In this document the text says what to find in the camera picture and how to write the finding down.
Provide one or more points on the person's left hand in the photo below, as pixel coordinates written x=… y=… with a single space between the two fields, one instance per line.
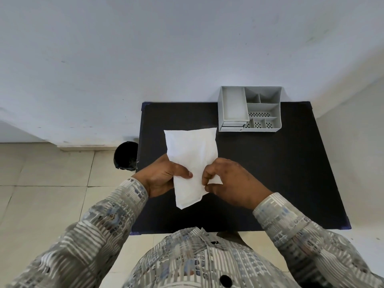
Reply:
x=157 y=179

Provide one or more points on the person's right hand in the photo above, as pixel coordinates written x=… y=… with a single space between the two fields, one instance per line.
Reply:
x=237 y=184

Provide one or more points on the person's left thumb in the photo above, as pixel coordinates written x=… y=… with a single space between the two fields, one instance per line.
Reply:
x=180 y=172

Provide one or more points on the person's right thumb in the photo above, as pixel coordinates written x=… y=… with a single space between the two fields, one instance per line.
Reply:
x=215 y=187

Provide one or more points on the white paper napkin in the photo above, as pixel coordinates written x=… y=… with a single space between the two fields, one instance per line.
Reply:
x=192 y=158

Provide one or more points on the person's left forearm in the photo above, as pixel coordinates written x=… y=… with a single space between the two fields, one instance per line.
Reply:
x=90 y=236

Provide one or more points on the person's right forearm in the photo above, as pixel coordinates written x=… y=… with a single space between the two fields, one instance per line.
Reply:
x=312 y=239

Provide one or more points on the black waste bin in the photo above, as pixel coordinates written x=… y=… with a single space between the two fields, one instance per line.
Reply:
x=126 y=156

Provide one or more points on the black table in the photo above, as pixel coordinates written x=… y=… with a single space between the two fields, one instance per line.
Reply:
x=270 y=170

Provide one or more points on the person's patterned shirt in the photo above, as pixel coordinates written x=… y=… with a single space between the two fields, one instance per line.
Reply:
x=207 y=260

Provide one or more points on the grey plastic desk organizer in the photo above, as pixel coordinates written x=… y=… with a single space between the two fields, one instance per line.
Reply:
x=250 y=109

